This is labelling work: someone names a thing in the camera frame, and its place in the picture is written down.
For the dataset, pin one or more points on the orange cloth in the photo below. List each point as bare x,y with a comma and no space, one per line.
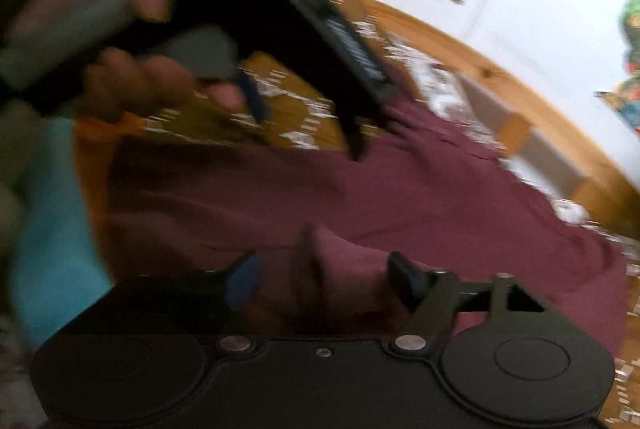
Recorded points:
90,159

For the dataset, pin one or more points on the maroon garment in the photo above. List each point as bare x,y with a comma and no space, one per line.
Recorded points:
400,199

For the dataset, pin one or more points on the person's left hand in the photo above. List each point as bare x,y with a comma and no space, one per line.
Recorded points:
145,84

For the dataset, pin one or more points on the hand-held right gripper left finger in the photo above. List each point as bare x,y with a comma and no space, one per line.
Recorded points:
245,281

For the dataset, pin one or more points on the brown patterned blanket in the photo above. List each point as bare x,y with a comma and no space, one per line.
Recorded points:
295,109

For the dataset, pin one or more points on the wooden bed frame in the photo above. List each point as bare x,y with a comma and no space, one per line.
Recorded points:
480,64

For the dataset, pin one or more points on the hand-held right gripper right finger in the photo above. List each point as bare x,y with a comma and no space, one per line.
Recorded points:
402,276

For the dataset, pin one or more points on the light blue cloth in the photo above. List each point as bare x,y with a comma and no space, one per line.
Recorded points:
55,234

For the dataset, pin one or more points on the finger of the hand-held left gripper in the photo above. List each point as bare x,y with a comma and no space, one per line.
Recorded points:
255,99
356,139

